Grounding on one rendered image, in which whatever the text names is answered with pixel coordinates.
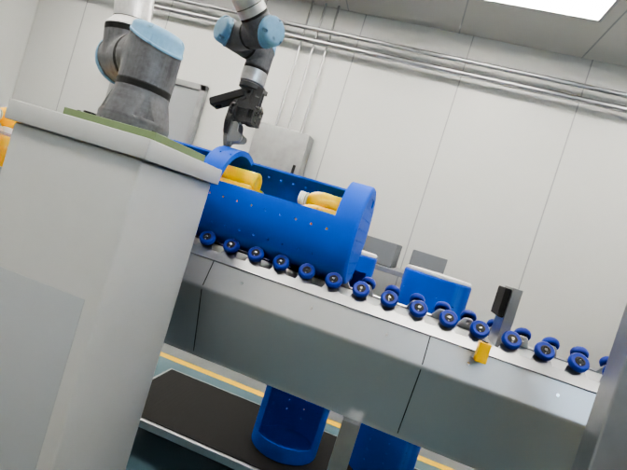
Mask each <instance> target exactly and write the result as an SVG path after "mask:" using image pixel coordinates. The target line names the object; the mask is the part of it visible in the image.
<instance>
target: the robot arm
mask: <svg viewBox="0 0 627 470"><path fill-rule="evenodd" d="M154 2H155V0H115V4H114V12H113V16H112V17H110V18H109V19H107V20H105V22H104V37H103V40H101V41H100V43H99V44H98V46H97V48H96V50H95V62H96V65H97V68H98V70H99V71H100V73H101V74H102V75H103V77H104V78H105V79H107V80H108V81H109V82H111V83H113V84H115V85H114V87H113V89H112V90H111V91H110V92H109V93H108V95H107V96H106V98H105V99H104V101H103V103H102V105H100V106H99V108H98V110H97V114H96V116H98V117H102V118H108V119H111V120H115V121H117V122H121V123H125V124H128V125H132V126H134V127H138V128H141V129H145V130H148V131H155V132H156V133H159V134H161V135H163V136H165V137H167V138H168V136H169V103H170V100H171V97H172V93H173V90H174V84H175V81H176V78H177V74H178V71H179V68H180V64H181V62H182V61H183V59H184V58H183V54H184V50H185V45H184V43H183V41H182V40H181V39H180V38H179V37H177V36H176V35H174V34H172V33H171V32H169V31H167V30H165V29H163V28H161V27H159V26H158V25H156V24H154V23H152V17H153V9H154ZM231 2H232V3H233V5H234V7H235V9H236V12H237V14H238V16H239V18H240V20H241V21H236V20H235V19H234V18H231V17H230V16H228V15H224V16H222V17H220V18H219V19H218V21H217V22H216V25H215V28H214V39H215V40H216V41H217V42H219V43H220V44H221V45H223V47H226V48H228V49H230V50H231V51H233V52H234V53H236V54H238V55H239V56H241V57H242V58H244V59H245V64H244V69H243V71H242V74H241V77H240V79H241V80H240V83H239V86H240V87H241V89H238V90H233V91H229V92H226V93H222V94H219V95H216V96H213V97H210V98H209V102H210V105H211V106H213V107H214V108H215V109H220V108H224V107H227V106H228V107H229V109H228V112H227V115H226V116H225V120H224V127H223V145H225V146H229V147H231V146H232V145H244V144H245V143H246V141H247V139H246V138H245V137H244V136H243V131H244V127H243V126H242V125H243V124H244V125H246V127H249V128H256V129H258V128H259V125H260V122H261V120H262V117H263V114H264V113H263V108H262V107H261V105H262V102H263V99H264V96H266V97H267V94H268V92H267V91H265V89H264V86H265V83H266V79H267V76H268V73H269V71H270V68H271V65H272V60H273V57H274V56H275V51H276V47H277V46H279V45H280V44H281V43H282V42H283V40H284V37H285V27H284V25H283V23H282V21H281V20H280V19H279V18H278V17H276V16H273V15H270V13H269V10H268V9H267V7H266V4H265V2H264V0H231ZM260 107H261V108H260ZM259 111H260V112H259Z"/></svg>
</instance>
